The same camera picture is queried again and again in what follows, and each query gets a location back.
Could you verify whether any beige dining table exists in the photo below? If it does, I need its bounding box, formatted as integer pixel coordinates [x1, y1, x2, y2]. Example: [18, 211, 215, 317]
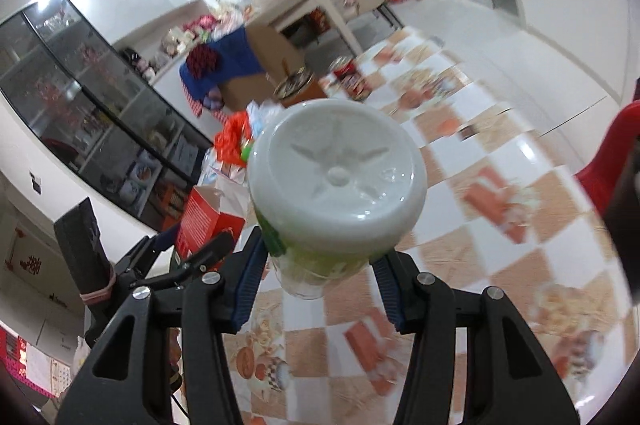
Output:
[245, 0, 366, 61]

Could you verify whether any black stand with pink band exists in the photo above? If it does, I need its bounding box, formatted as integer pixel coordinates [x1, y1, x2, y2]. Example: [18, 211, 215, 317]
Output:
[54, 198, 118, 341]

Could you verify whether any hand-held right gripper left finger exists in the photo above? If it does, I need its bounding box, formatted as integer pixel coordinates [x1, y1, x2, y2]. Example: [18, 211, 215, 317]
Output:
[55, 227, 268, 425]

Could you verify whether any red carton box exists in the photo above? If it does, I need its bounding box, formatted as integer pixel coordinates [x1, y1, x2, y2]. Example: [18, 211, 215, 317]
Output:
[175, 185, 246, 271]

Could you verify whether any red bin with black liner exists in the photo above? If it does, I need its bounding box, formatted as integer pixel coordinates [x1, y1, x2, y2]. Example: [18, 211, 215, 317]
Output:
[575, 78, 640, 306]

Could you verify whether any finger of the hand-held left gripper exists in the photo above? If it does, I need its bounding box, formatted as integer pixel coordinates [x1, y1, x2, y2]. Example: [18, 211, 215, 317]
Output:
[172, 232, 236, 278]
[114, 230, 177, 288]

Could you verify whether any red knitted flower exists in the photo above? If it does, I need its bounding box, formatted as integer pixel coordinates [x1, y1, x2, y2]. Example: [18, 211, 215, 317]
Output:
[186, 45, 221, 78]

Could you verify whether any blue and white plastic bag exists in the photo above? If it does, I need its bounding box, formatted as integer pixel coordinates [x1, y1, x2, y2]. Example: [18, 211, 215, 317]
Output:
[247, 102, 281, 138]

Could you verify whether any red checked cloth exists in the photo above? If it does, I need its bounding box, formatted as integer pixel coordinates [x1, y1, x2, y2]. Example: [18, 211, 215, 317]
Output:
[182, 80, 236, 131]

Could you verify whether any white crumpled plastic bag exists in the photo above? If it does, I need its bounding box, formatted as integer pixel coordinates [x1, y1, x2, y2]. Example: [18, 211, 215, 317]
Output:
[200, 150, 251, 211]

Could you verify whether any brown round tin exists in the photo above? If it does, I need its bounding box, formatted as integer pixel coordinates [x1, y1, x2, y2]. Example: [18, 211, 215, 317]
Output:
[272, 70, 318, 106]

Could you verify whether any red drink can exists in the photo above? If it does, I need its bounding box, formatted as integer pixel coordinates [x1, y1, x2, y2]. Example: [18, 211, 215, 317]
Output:
[332, 58, 371, 98]

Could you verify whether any white jar with green label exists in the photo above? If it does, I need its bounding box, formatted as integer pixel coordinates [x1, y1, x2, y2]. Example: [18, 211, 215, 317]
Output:
[245, 100, 428, 301]

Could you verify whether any glass display cabinet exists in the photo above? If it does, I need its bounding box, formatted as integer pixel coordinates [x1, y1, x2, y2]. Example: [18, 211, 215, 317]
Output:
[0, 0, 216, 231]

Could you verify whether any pile of plastic wrappers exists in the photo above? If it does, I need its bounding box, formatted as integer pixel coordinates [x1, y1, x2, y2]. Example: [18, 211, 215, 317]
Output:
[214, 112, 253, 166]

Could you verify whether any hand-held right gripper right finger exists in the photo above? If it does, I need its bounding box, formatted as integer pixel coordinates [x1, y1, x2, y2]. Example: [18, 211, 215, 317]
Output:
[372, 250, 581, 425]

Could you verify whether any red and white wall calendar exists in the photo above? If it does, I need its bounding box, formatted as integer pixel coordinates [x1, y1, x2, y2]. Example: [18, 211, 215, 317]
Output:
[0, 325, 76, 401]

